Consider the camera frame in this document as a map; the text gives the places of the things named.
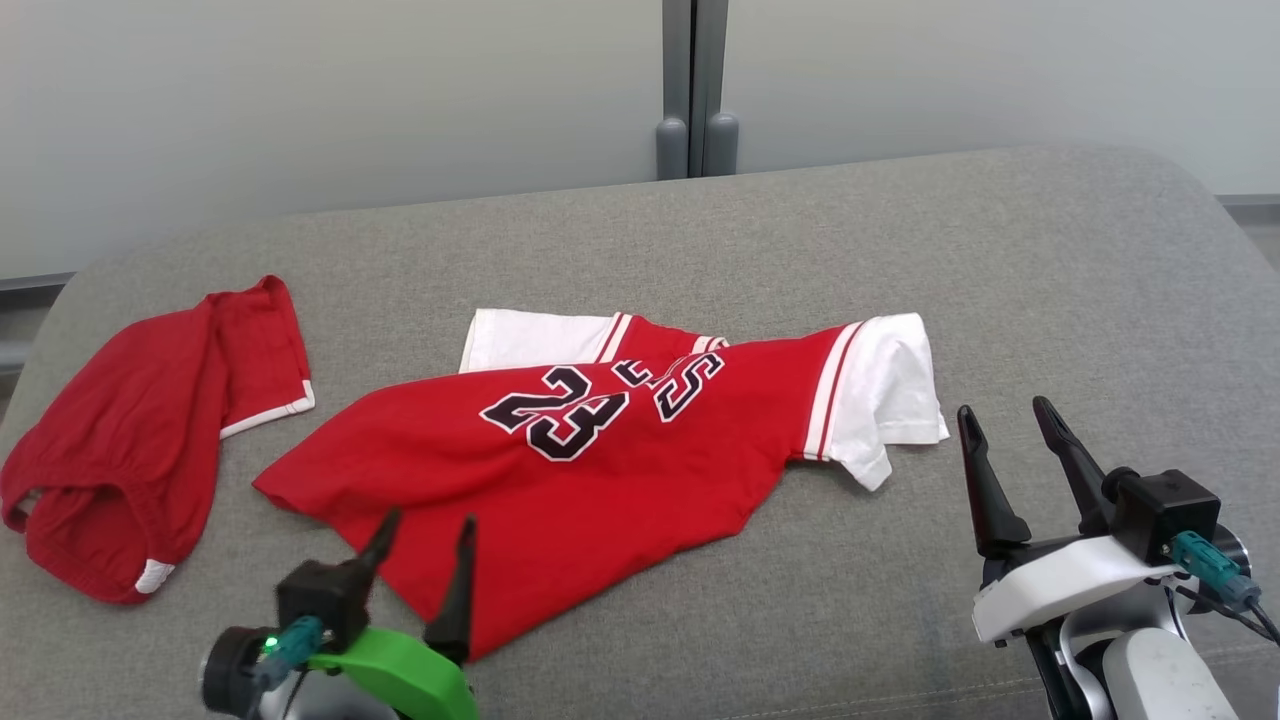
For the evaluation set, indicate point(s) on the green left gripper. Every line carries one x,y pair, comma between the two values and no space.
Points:
400,675

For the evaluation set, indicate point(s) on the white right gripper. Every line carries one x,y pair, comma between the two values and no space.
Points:
1060,580

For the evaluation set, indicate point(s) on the red and white number jersey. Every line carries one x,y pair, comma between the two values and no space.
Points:
560,500

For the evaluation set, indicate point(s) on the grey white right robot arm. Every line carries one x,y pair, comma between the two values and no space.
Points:
1160,680

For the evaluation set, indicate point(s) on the red shorts with white trim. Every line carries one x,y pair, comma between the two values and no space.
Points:
130,420

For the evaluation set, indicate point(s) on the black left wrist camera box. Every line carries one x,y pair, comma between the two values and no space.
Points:
315,595

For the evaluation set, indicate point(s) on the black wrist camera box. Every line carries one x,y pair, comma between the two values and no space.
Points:
1165,510
315,595

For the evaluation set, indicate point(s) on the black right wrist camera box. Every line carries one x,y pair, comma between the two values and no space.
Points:
1165,510

